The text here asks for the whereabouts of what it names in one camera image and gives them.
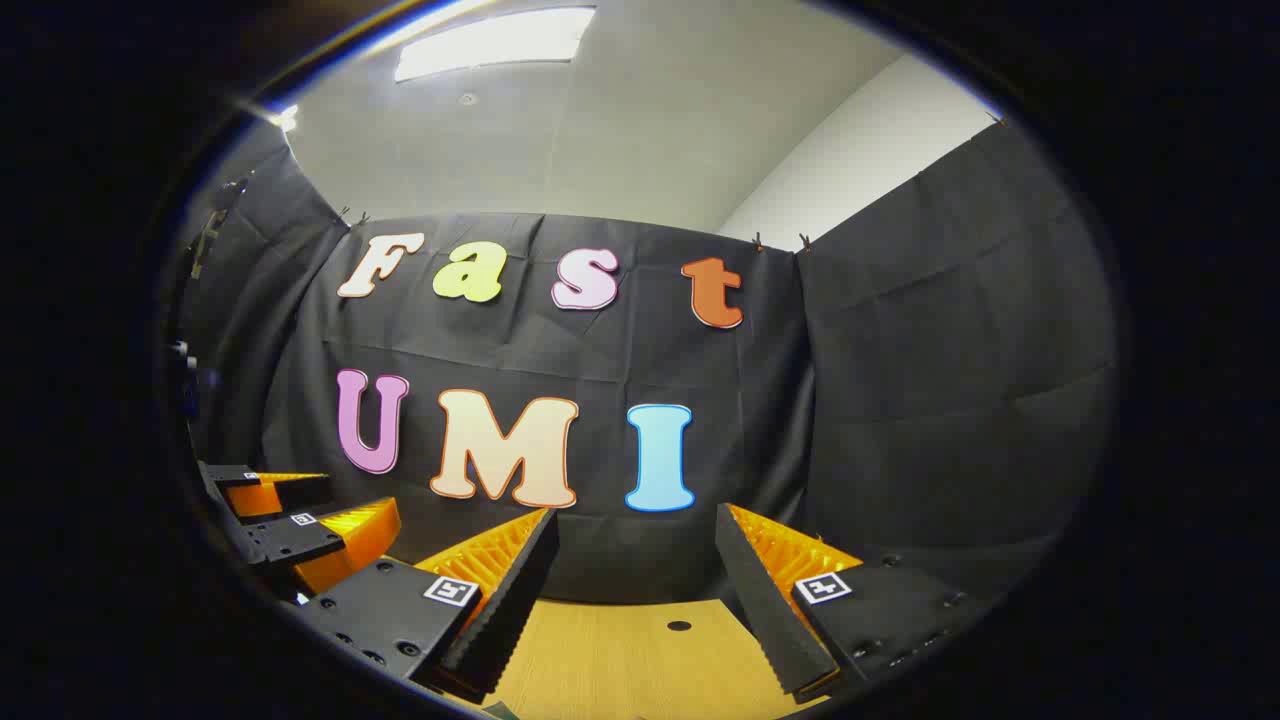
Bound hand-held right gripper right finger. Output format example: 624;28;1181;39
714;502;996;698

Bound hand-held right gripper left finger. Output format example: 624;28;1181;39
296;506;561;704

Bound dark metal stand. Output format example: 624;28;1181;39
188;176;253;283

